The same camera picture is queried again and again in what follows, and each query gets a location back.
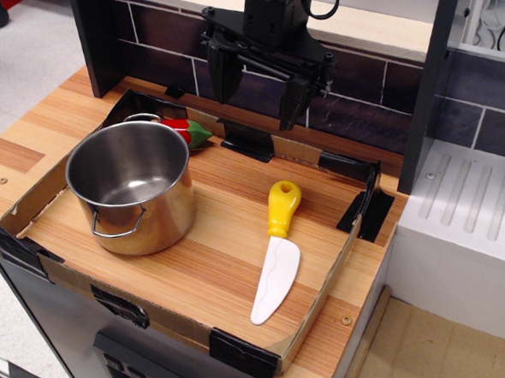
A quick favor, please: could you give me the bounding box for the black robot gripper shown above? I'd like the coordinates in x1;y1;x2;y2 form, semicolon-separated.
201;0;336;131

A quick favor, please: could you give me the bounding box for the stainless steel pot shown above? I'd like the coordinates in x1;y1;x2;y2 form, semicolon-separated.
65;121;197;256

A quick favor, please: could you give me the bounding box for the cardboard fence with black tape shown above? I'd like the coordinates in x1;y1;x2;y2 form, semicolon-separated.
0;90;401;378

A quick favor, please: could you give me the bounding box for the red green toy pepper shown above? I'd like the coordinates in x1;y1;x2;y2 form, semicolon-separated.
162;119;212;150

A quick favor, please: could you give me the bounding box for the white ridged drainboard sink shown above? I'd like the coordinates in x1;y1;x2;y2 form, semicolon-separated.
389;133;505;284

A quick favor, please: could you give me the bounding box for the grey oven control panel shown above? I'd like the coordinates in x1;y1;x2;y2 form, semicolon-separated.
92;324;197;378

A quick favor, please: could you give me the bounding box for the yellow handled white toy knife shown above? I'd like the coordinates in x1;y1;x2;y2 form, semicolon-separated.
250;180;302;326

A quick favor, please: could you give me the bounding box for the dark grey left post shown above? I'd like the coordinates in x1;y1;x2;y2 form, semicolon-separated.
70;0;126;98

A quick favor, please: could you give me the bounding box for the dark grey cabinet post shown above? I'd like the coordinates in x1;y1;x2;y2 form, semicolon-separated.
398;0;471;194

